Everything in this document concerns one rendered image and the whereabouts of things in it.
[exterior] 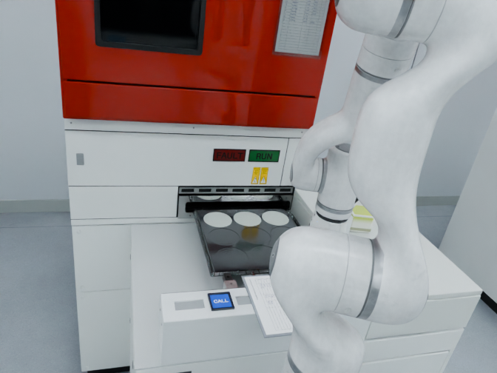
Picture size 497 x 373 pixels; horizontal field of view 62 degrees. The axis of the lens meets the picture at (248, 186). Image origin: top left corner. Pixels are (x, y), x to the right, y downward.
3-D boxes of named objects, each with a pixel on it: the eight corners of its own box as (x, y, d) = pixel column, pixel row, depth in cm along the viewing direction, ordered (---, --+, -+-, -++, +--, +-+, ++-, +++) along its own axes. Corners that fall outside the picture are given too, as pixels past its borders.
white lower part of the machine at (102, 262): (92, 279, 239) (86, 149, 203) (228, 271, 263) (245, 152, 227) (80, 385, 179) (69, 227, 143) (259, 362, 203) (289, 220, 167)
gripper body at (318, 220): (310, 198, 98) (301, 237, 103) (328, 221, 90) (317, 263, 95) (338, 198, 101) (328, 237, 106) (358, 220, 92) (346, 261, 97)
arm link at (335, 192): (315, 207, 90) (357, 212, 91) (328, 152, 84) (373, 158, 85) (311, 190, 98) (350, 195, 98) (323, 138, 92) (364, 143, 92)
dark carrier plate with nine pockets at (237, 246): (197, 212, 149) (197, 210, 148) (285, 209, 159) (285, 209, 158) (214, 272, 119) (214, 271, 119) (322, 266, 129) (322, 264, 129)
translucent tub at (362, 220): (343, 220, 143) (347, 203, 140) (364, 222, 143) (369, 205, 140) (348, 232, 136) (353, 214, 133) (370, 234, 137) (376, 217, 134)
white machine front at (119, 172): (72, 222, 145) (64, 112, 128) (286, 217, 169) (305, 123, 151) (70, 226, 143) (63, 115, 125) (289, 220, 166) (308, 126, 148)
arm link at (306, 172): (319, 69, 70) (287, 197, 90) (411, 82, 71) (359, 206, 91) (316, 47, 77) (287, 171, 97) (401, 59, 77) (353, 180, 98)
